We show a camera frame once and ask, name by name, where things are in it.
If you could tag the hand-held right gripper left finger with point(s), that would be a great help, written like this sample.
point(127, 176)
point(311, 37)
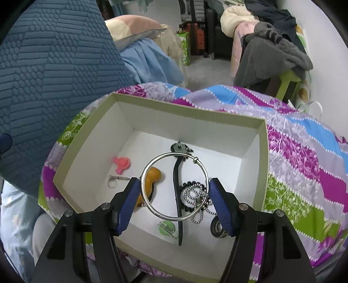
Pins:
point(127, 206)

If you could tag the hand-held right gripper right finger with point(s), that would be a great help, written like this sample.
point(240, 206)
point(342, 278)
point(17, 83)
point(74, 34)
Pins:
point(223, 209)

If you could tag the small silver keyring tool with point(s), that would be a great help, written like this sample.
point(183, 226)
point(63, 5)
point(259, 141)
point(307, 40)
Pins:
point(119, 178)

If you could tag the wooden gourd pendant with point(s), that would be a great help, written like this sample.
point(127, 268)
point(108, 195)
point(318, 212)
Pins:
point(153, 177)

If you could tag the pink charm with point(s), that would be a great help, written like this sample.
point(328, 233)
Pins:
point(122, 164)

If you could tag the green round charm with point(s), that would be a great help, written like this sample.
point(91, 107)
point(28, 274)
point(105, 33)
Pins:
point(167, 230)

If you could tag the white cardboard box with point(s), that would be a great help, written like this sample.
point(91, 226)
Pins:
point(95, 152)

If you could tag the striped floral blanket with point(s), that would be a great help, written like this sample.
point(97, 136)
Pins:
point(299, 174)

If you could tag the light floral bedsheet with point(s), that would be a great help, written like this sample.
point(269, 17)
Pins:
point(16, 225)

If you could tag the green plastic stool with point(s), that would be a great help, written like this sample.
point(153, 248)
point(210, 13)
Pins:
point(284, 84)

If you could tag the floral printed board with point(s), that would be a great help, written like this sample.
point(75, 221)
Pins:
point(304, 89)

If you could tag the blue quilted sofa cushion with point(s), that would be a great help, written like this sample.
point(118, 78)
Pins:
point(54, 81)

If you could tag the light blue cloth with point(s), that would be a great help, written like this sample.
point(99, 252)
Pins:
point(152, 59)

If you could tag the grey fleece clothes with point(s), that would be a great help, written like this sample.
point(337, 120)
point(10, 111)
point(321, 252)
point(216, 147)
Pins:
point(266, 54)

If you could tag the pink quilt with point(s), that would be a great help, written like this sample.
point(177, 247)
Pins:
point(239, 49)

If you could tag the green shopping bag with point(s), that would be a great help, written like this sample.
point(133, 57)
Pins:
point(184, 47)

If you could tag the orange suitcase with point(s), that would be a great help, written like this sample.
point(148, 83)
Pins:
point(194, 39)

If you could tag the pink and cream pillow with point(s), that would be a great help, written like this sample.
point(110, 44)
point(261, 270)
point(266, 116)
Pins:
point(130, 27)

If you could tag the cream cloth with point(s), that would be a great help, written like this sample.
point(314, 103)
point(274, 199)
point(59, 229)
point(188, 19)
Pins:
point(233, 19)

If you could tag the grey suitcase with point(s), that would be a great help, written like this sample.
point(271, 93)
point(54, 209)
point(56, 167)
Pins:
point(191, 11)

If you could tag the dark blue clothes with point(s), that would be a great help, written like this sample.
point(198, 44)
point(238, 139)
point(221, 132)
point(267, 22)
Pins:
point(272, 13)

